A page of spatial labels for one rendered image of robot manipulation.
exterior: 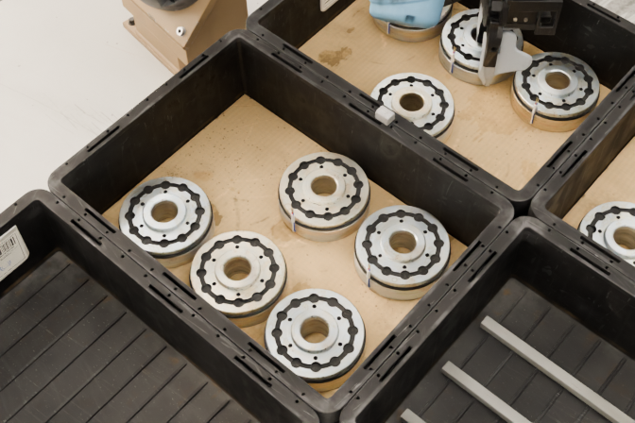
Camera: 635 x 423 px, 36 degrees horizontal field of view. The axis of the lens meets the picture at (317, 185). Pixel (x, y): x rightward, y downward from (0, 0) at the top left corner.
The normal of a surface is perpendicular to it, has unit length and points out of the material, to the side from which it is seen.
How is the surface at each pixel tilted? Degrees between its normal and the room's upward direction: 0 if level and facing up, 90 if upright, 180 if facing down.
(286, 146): 0
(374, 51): 0
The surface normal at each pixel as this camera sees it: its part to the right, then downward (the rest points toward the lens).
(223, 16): 0.65, 0.61
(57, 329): -0.01, -0.58
